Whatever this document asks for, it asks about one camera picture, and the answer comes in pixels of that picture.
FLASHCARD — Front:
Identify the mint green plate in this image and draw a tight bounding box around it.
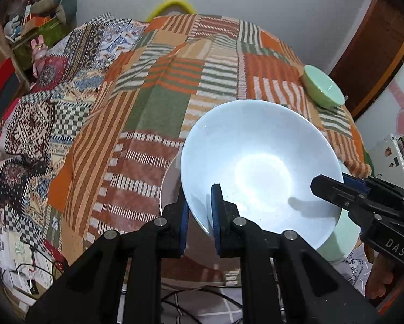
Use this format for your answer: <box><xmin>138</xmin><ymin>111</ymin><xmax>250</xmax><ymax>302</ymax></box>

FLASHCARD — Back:
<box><xmin>314</xmin><ymin>161</ymin><xmax>362</xmax><ymax>264</ymax></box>

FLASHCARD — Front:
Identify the white bowl with dark spots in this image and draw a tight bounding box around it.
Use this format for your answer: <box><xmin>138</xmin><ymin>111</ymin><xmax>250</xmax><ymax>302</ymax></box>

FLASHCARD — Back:
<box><xmin>180</xmin><ymin>100</ymin><xmax>342</xmax><ymax>248</ymax></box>

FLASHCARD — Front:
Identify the mint green bowl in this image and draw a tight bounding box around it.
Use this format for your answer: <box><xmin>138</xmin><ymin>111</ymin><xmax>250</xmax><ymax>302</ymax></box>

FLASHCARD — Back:
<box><xmin>301</xmin><ymin>65</ymin><xmax>345</xmax><ymax>109</ymax></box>

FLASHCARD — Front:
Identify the person's right hand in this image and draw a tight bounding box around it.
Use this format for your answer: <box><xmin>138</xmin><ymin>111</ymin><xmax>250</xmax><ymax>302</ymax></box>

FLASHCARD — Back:
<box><xmin>365</xmin><ymin>253</ymin><xmax>394</xmax><ymax>299</ymax></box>

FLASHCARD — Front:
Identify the blue patterned patchwork quilt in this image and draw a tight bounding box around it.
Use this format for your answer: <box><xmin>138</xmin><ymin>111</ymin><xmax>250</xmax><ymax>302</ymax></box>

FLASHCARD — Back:
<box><xmin>0</xmin><ymin>13</ymin><xmax>148</xmax><ymax>255</ymax></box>

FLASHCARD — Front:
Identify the brown wooden door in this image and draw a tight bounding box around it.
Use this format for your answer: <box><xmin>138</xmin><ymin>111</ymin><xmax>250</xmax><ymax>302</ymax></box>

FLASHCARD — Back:
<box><xmin>330</xmin><ymin>0</ymin><xmax>404</xmax><ymax>119</ymax></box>

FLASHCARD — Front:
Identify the orange striped patchwork blanket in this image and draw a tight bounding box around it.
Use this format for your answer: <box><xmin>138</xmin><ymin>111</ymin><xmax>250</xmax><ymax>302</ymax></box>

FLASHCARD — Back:
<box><xmin>46</xmin><ymin>13</ymin><xmax>373</xmax><ymax>291</ymax></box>

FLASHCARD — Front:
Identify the pink bunny toy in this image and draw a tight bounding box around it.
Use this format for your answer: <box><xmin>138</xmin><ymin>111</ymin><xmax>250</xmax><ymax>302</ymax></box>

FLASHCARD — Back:
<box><xmin>30</xmin><ymin>34</ymin><xmax>48</xmax><ymax>78</ymax></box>

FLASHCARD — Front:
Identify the green cardboard box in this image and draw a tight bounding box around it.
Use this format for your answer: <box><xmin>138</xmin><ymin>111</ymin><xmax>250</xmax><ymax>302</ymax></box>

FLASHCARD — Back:
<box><xmin>12</xmin><ymin>16</ymin><xmax>75</xmax><ymax>70</ymax></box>

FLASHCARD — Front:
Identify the grey plush toy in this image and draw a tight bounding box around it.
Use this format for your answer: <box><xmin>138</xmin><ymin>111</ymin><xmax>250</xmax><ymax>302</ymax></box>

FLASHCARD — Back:
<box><xmin>30</xmin><ymin>0</ymin><xmax>77</xmax><ymax>25</ymax></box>

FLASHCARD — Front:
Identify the yellow curved tube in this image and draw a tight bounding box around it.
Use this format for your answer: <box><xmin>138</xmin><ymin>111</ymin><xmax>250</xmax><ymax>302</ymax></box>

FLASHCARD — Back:
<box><xmin>145</xmin><ymin>0</ymin><xmax>198</xmax><ymax>23</ymax></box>

